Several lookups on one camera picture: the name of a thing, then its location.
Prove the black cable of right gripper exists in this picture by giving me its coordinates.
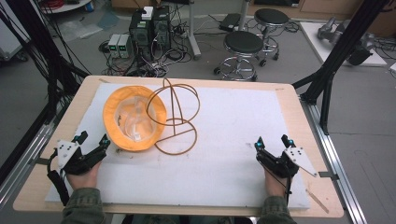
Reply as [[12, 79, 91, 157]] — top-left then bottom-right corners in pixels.
[[264, 167, 294, 206]]

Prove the white round table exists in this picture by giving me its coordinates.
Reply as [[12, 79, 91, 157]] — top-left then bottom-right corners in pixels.
[[39, 0, 95, 15]]

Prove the thin wooden stick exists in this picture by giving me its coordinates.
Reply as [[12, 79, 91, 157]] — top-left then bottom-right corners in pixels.
[[305, 188, 331, 215]]

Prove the orange bucket hat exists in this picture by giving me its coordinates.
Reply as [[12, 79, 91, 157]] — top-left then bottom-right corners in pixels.
[[102, 85, 168, 153]]

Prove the black round stool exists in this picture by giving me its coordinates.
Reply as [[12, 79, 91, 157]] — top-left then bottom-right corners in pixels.
[[253, 7, 290, 68], [213, 30, 266, 83]]

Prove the grey metal table leg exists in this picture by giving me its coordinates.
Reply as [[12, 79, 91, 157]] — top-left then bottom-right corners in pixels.
[[186, 0, 203, 61]]

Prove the black metal frame stand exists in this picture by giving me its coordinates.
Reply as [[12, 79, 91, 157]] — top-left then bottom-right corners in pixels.
[[291, 0, 392, 135], [0, 0, 92, 185]]

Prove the black strap of left gripper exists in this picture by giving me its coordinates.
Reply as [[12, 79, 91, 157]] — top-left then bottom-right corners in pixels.
[[46, 148, 71, 207]]

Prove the clear plastic sheet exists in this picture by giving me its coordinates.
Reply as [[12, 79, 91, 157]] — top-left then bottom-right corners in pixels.
[[57, 10, 120, 43]]

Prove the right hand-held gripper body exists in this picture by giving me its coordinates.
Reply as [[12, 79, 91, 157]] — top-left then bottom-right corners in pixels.
[[262, 146, 319, 179]]

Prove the white box on computer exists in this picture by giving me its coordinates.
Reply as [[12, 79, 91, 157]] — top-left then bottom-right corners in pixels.
[[141, 6, 155, 21]]

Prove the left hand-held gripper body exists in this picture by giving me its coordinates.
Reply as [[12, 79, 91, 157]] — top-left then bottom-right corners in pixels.
[[55, 139, 105, 175]]

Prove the dark metal bracket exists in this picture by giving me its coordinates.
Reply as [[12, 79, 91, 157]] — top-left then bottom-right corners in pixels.
[[318, 170, 340, 182], [28, 157, 51, 166]]

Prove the wooden table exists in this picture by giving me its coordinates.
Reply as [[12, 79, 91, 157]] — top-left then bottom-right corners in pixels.
[[12, 75, 345, 219]]

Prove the person's right hand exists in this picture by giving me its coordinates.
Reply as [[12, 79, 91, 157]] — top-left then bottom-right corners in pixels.
[[263, 165, 290, 198]]

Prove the white floor platform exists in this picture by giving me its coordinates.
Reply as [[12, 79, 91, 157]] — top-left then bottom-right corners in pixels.
[[299, 21, 389, 68]]

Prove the black computer tower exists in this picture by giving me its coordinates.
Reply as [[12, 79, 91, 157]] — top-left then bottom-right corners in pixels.
[[151, 5, 173, 52], [128, 10, 154, 62]]

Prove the person's left hand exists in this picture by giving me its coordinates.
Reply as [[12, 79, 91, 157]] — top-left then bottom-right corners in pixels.
[[65, 161, 103, 190]]

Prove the tangle of floor cables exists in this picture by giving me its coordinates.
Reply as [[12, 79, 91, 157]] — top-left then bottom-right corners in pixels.
[[98, 18, 195, 78]]

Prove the black flat box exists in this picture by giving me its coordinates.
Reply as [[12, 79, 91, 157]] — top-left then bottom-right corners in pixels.
[[219, 12, 243, 33]]

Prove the white foam mat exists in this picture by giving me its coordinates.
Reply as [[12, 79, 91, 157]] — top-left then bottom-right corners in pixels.
[[44, 82, 312, 210]]

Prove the grey power supply unit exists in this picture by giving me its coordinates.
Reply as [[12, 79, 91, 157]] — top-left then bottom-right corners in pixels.
[[107, 33, 122, 59], [118, 34, 134, 60]]

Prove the brown wire hat stand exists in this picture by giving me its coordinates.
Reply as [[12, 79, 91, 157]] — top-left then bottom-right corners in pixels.
[[145, 77, 202, 156]]

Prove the aluminium rail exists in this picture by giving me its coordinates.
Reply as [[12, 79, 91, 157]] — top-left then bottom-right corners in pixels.
[[0, 101, 70, 210], [300, 95, 369, 224]]

